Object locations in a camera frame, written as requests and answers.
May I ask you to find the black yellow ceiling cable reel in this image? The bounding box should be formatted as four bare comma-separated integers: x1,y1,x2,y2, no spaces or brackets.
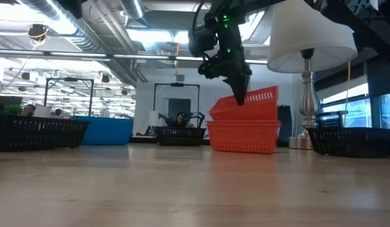
26,23,50,42

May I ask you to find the green potted plant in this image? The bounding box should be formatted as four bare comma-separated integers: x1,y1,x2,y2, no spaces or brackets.
4,104,23,116

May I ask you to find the black monitor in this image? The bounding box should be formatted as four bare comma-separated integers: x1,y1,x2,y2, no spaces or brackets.
0,95,23,107

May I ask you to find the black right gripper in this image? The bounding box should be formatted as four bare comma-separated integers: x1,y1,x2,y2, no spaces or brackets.
197,52,253,107

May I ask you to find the yellow hanging cord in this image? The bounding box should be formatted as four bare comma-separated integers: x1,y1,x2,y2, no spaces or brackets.
343,61,352,127

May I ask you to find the orange plastic basket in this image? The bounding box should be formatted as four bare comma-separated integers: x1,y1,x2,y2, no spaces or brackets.
205,119,282,155
208,85,280,122

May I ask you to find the black background rig frame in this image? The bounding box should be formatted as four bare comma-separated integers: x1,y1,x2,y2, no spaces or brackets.
43,77,95,117
153,82,201,127

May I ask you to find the black plastic basket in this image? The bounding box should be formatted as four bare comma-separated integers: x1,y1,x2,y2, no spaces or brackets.
0,113,89,152
307,127,390,159
315,110,345,129
154,125,207,147

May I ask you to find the small white shade lamp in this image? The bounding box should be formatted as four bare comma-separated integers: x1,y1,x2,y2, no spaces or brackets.
33,105,52,119

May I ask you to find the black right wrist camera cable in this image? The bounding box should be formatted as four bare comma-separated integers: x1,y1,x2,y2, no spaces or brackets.
191,0,205,35

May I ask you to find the black upright panel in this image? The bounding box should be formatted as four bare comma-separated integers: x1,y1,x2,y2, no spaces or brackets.
277,105,293,148

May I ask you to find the blue plastic basket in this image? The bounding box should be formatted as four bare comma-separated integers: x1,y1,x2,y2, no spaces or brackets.
71,115,134,146

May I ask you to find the white lamp shade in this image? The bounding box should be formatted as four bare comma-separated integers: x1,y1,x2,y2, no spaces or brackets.
267,0,358,151

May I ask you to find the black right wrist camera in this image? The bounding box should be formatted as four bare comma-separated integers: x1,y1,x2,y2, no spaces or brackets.
187,25,219,59

